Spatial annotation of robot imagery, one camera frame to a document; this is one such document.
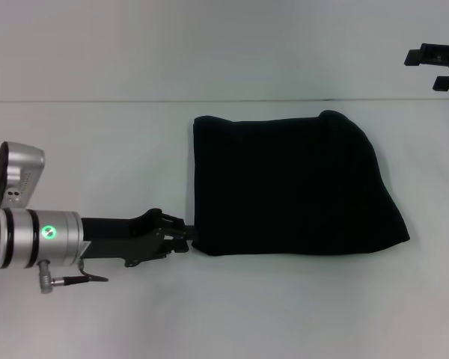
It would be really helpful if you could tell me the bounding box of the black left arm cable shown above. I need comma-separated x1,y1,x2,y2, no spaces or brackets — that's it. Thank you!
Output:
36,259,110,295

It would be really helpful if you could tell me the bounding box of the black shirt with FREE print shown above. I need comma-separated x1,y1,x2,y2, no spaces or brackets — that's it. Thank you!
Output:
189,109,411,260

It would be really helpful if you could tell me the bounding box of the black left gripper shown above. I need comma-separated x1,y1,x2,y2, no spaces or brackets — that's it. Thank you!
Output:
80,208,198,269

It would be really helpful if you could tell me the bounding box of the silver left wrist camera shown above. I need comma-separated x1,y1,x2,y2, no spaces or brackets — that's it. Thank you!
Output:
0,141,47,210

